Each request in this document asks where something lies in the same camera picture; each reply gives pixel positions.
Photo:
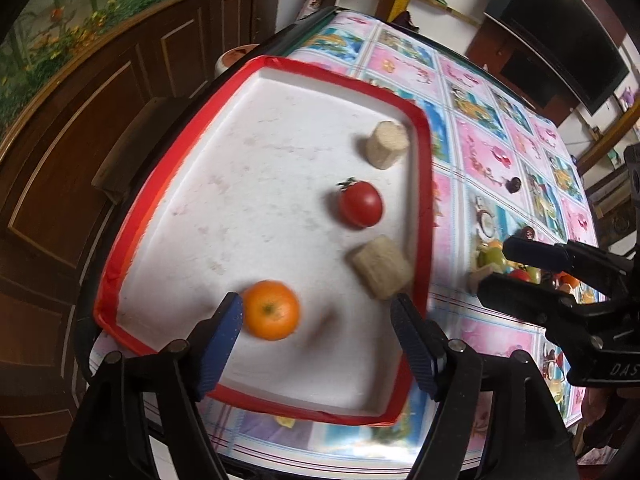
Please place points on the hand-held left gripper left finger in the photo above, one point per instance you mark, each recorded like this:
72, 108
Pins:
220, 350

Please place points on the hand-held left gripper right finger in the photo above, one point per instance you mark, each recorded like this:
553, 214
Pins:
415, 350

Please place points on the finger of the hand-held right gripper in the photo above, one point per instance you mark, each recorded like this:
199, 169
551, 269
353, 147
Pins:
560, 257
520, 300

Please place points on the orange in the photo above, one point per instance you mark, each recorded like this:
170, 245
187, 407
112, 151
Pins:
570, 280
270, 310

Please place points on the white tray with red rim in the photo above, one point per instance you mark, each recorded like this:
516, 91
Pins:
250, 185

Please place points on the dark purple date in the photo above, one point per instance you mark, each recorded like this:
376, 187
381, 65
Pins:
513, 183

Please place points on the beige cylindrical chunk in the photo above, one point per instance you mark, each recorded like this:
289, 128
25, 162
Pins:
382, 267
385, 144

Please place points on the red tomato with stem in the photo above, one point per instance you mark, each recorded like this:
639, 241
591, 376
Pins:
361, 205

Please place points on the dark brown television stand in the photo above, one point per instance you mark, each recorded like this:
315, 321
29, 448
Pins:
505, 55

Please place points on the brown wooden chair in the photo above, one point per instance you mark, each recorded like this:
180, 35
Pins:
135, 150

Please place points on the brown wooden cabinet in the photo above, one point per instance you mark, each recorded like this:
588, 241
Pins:
75, 185

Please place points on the black television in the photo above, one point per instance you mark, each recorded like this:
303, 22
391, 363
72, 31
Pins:
565, 25

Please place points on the white container with red top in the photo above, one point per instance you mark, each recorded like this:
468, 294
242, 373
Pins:
235, 57

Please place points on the flower wall poster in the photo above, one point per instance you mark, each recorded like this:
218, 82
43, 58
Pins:
65, 20

